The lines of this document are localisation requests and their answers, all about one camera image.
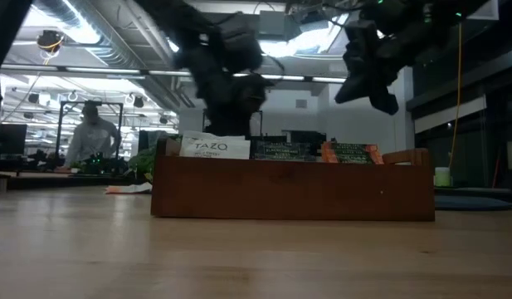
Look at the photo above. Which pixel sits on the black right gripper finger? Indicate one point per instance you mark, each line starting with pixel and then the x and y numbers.
pixel 386 97
pixel 357 62

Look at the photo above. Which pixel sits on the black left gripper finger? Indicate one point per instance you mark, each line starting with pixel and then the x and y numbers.
pixel 228 121
pixel 253 89

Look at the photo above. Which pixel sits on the white orange Tazo tea packet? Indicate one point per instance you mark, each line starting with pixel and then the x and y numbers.
pixel 216 150
pixel 197 134
pixel 129 189

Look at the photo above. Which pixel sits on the orange black-label tea packet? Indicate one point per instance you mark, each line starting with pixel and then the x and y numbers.
pixel 351 152
pixel 351 145
pixel 353 160

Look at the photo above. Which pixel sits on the black blackcurrant tea packet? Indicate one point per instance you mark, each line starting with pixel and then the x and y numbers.
pixel 282 151

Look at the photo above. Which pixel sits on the wooden three-compartment tray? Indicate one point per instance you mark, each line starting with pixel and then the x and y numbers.
pixel 293 191

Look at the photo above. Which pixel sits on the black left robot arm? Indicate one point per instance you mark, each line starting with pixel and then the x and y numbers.
pixel 164 16

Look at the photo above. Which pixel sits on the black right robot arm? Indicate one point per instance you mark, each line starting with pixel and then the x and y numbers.
pixel 467 8

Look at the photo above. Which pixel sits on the black computer monitor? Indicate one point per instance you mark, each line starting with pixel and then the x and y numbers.
pixel 7 141
pixel 309 137
pixel 149 137

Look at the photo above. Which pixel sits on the small green potted plant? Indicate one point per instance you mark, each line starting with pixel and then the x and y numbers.
pixel 143 162

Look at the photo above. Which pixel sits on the pale green cup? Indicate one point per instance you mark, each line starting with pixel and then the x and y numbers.
pixel 442 176

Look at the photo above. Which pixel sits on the long ceiling light strip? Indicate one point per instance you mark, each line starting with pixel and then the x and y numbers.
pixel 102 70

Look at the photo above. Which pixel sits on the person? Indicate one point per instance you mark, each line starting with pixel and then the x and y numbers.
pixel 94 139

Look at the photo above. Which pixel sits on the dark blue round mat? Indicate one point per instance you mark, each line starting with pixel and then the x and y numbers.
pixel 467 202

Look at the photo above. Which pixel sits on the dark background table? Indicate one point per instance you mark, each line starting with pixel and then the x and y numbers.
pixel 52 179

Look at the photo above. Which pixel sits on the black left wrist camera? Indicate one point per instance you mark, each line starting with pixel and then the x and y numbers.
pixel 237 41

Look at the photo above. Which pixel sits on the silver ventilation duct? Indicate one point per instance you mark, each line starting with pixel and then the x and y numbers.
pixel 114 37

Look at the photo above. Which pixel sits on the tall black rig frame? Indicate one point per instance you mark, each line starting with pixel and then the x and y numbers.
pixel 69 103

